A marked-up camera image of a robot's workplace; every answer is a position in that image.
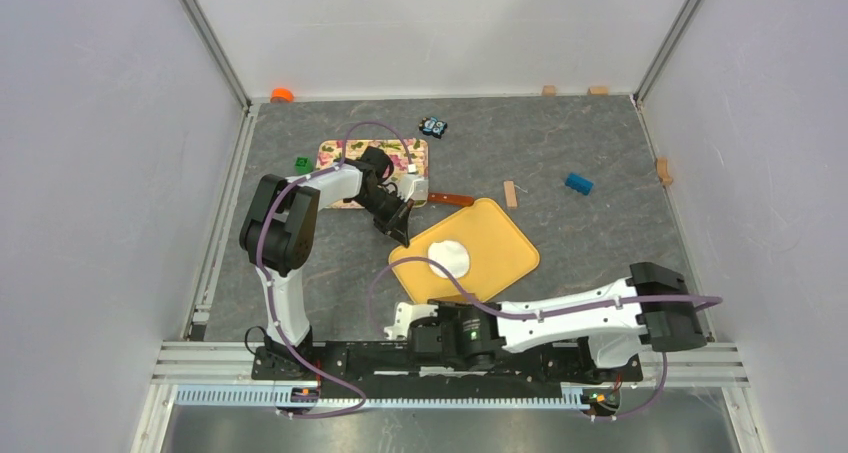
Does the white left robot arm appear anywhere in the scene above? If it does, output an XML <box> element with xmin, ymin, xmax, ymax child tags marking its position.
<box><xmin>239</xmin><ymin>147</ymin><xmax>428</xmax><ymax>381</ymax></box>

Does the floral pattern tray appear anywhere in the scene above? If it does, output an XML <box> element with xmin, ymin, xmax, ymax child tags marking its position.
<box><xmin>314</xmin><ymin>139</ymin><xmax>429</xmax><ymax>186</ymax></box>

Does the small wooden block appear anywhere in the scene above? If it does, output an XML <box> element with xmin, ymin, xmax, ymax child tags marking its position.
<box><xmin>503</xmin><ymin>180</ymin><xmax>518</xmax><ymax>209</ymax></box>

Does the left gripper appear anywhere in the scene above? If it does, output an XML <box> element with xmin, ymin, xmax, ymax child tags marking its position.
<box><xmin>352</xmin><ymin>189</ymin><xmax>415</xmax><ymax>250</ymax></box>

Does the wooden piece right edge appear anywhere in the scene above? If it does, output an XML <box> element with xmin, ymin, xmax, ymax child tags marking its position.
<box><xmin>655</xmin><ymin>157</ymin><xmax>673</xmax><ymax>187</ymax></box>

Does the light blue cable duct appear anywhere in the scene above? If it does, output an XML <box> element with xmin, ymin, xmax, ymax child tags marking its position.
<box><xmin>174</xmin><ymin>385</ymin><xmax>589</xmax><ymax>411</ymax></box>

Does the black patterned small box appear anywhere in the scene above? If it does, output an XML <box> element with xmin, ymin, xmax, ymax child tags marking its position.
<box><xmin>418</xmin><ymin>117</ymin><xmax>448</xmax><ymax>139</ymax></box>

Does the white dough ball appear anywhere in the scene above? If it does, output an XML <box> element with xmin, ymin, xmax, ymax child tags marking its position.
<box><xmin>427</xmin><ymin>240</ymin><xmax>471</xmax><ymax>279</ymax></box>

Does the orange plastic cap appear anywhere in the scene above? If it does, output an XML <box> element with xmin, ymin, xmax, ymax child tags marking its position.
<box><xmin>269</xmin><ymin>88</ymin><xmax>295</xmax><ymax>103</ymax></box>

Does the metal scraper with wooden handle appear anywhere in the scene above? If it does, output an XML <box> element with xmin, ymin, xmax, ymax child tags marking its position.
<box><xmin>427</xmin><ymin>192</ymin><xmax>475</xmax><ymax>208</ymax></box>

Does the blue plastic block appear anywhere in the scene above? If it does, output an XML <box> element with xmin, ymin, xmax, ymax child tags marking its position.
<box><xmin>564</xmin><ymin>173</ymin><xmax>594</xmax><ymax>196</ymax></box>

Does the yellow cutting mat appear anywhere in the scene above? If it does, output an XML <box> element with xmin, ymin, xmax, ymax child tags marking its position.
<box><xmin>388</xmin><ymin>198</ymin><xmax>540</xmax><ymax>304</ymax></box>

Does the green plastic block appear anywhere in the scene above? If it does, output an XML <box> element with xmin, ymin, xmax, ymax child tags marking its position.
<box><xmin>294</xmin><ymin>156</ymin><xmax>314</xmax><ymax>175</ymax></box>

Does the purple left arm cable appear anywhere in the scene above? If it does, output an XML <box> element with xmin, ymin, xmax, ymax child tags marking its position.
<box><xmin>255</xmin><ymin>121</ymin><xmax>419</xmax><ymax>419</ymax></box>

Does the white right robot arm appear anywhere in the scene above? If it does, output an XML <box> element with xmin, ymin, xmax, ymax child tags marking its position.
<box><xmin>384</xmin><ymin>262</ymin><xmax>719</xmax><ymax>381</ymax></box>

